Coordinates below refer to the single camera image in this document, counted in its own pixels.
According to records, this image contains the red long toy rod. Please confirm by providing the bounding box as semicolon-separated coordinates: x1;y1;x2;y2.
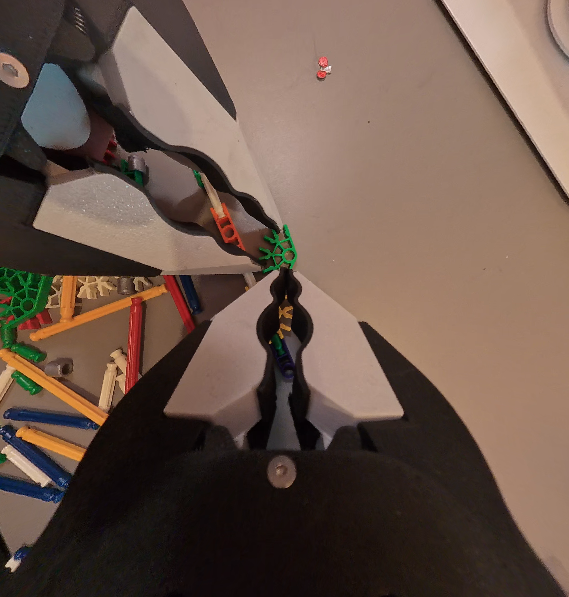
163;275;196;334

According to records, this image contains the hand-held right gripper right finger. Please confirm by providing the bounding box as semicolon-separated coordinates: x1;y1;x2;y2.
285;268;404;451

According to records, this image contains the purple toy clip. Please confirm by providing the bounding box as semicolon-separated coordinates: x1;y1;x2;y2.
274;347;297;379

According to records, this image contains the white stand base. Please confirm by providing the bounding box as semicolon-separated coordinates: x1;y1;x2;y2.
441;0;569;211

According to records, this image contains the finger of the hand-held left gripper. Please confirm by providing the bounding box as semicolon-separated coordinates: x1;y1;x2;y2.
33;161;263;277
21;6;284;230

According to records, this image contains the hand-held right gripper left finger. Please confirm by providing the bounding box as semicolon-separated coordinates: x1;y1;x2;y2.
164;268;286;451

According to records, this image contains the orange toy brick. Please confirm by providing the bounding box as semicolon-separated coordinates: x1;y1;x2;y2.
210;203;245;251

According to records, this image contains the heap of mixed toy rods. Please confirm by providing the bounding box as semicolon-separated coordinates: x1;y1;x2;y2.
0;285;169;573

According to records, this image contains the blue toy rod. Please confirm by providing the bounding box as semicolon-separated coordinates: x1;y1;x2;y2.
178;275;203;314

